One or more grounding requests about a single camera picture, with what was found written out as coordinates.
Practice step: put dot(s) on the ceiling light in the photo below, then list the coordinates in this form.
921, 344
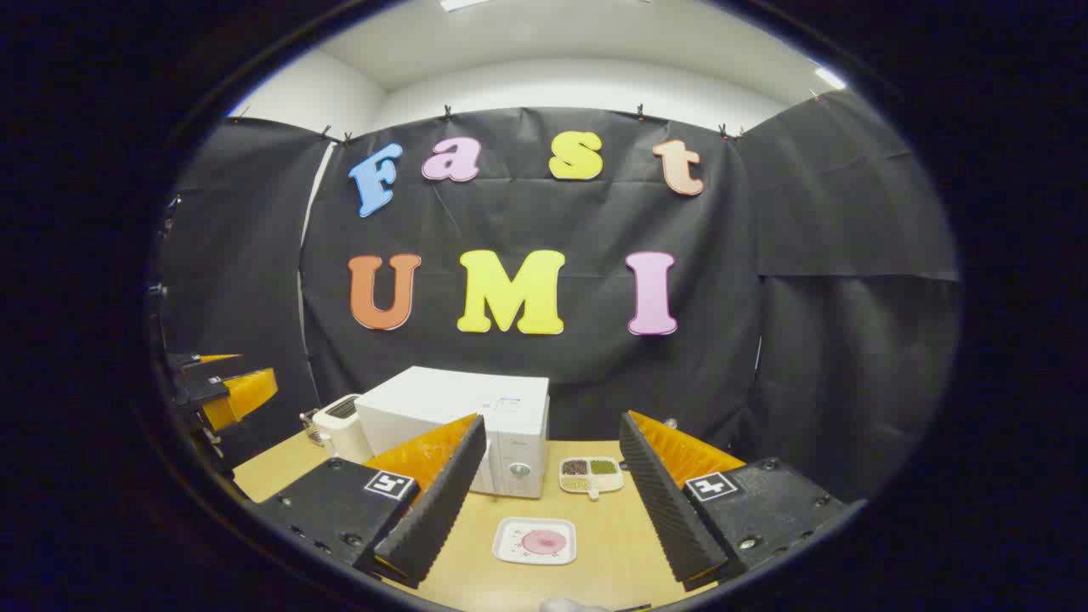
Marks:
461, 4
830, 78

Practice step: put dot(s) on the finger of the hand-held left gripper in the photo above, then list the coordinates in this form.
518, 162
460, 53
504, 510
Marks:
208, 367
242, 393

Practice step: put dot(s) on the white square plate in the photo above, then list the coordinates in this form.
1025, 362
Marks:
508, 546

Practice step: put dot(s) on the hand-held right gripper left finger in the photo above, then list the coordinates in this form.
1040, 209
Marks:
442, 497

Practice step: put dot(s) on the white microwave oven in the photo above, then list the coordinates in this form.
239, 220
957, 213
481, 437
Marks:
450, 398

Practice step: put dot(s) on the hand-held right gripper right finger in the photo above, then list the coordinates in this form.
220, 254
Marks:
667, 501

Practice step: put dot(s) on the white toaster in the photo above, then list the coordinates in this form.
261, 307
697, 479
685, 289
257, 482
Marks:
344, 432

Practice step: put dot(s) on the divided dish of beans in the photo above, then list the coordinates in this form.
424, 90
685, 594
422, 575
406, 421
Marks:
591, 478

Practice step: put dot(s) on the pink round food slice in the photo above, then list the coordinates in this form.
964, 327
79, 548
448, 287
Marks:
544, 541

